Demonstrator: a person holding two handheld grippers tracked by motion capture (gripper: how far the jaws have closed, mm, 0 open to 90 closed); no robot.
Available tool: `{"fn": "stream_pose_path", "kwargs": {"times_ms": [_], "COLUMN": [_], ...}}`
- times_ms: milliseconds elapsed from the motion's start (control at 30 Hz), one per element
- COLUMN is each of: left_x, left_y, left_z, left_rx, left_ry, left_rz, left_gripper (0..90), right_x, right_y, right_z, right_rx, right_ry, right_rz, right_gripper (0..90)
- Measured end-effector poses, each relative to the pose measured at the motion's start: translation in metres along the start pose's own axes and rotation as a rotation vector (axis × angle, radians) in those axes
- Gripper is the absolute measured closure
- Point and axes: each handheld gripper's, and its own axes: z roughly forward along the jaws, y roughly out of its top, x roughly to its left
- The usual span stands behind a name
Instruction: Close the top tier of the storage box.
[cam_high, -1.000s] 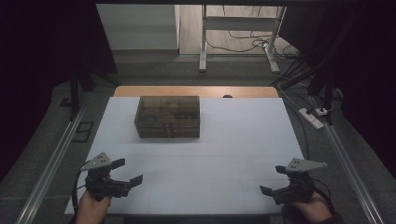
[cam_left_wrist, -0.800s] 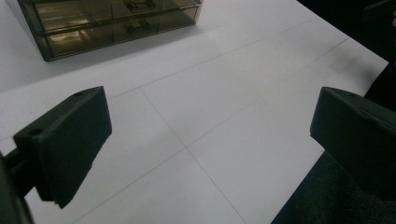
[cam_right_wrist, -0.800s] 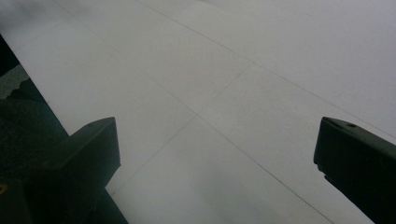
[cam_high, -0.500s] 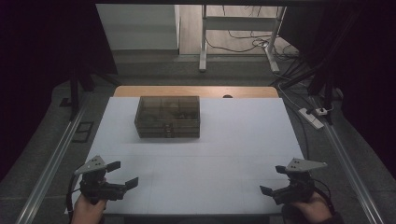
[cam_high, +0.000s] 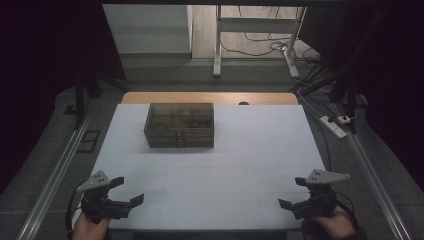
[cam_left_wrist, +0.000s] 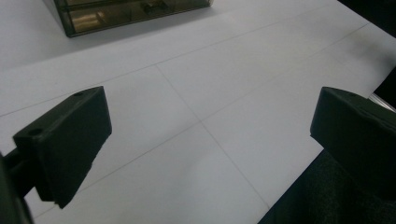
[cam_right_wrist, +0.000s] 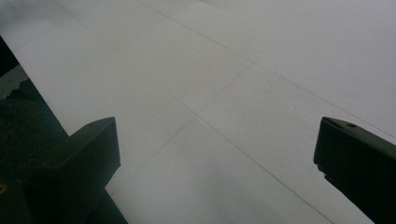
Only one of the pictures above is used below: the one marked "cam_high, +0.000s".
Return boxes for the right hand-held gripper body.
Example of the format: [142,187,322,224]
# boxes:
[289,168,352,220]

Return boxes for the person's right hand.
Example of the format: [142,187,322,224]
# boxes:
[311,204,356,240]

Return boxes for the white cabinet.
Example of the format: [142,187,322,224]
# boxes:
[102,3,194,55]

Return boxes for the person's left hand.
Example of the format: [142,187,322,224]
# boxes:
[71,213,113,240]

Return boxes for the white power strip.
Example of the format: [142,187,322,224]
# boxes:
[319,114,348,140]

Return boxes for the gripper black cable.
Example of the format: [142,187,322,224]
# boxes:
[334,190,360,231]
[65,189,85,240]

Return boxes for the aluminium rail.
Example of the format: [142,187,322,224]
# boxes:
[15,99,98,240]
[332,102,414,240]

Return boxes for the white table cover sheet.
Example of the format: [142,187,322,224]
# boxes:
[73,103,326,231]

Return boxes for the black square floor plate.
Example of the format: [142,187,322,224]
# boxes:
[76,129,102,154]

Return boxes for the black floor cables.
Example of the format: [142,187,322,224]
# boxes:
[220,5,323,66]

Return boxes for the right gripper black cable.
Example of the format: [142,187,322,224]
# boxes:
[334,190,360,231]

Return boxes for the transparent brown drawer box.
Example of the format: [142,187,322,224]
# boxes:
[143,102,215,149]

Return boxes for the white cable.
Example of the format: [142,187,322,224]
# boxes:
[295,87,336,118]

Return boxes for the white metal desk frame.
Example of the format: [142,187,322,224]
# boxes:
[212,4,308,80]

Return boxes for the black tripod stand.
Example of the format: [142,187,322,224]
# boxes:
[73,71,130,130]
[289,63,368,135]

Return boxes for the wooden table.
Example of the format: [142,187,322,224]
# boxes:
[120,91,300,106]

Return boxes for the transparent brown drawer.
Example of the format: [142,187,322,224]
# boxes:
[146,142,215,149]

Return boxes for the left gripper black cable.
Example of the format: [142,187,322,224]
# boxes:
[65,189,85,240]

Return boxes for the white plug adapter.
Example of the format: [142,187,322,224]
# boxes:
[338,114,358,125]

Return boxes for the black curtain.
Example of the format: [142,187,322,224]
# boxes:
[0,0,127,196]
[298,5,424,193]

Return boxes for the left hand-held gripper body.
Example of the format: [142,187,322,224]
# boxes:
[76,170,133,224]

